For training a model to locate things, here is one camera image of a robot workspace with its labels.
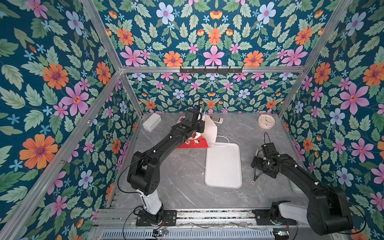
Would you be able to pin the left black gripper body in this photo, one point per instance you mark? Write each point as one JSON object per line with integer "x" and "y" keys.
{"x": 198, "y": 126}

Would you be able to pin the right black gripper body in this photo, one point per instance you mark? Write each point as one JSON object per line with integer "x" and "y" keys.
{"x": 262, "y": 165}

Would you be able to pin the red white paper bag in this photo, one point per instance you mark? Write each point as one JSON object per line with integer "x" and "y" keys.
{"x": 204, "y": 140}

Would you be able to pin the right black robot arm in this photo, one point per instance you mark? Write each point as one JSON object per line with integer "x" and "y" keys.
{"x": 328, "y": 210}

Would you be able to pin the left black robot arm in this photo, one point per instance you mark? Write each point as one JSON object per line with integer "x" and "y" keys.
{"x": 144, "y": 170}

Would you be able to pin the white remote control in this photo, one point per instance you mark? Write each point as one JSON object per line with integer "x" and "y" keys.
{"x": 217, "y": 120}

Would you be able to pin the pale green object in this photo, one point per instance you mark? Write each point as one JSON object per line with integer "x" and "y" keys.
{"x": 295, "y": 188}

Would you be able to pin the white plastic box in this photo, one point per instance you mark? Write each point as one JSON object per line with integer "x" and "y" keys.
{"x": 152, "y": 122}

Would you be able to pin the pink round clock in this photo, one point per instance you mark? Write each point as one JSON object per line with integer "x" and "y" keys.
{"x": 266, "y": 122}

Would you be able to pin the white rectangular tray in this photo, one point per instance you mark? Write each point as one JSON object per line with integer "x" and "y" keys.
{"x": 223, "y": 166}

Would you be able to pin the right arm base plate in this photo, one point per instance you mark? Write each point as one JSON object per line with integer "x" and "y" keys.
{"x": 268, "y": 217}

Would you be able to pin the black hook rail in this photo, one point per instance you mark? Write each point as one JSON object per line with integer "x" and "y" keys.
{"x": 209, "y": 70}

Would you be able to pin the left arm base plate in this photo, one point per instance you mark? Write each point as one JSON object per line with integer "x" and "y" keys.
{"x": 163, "y": 217}

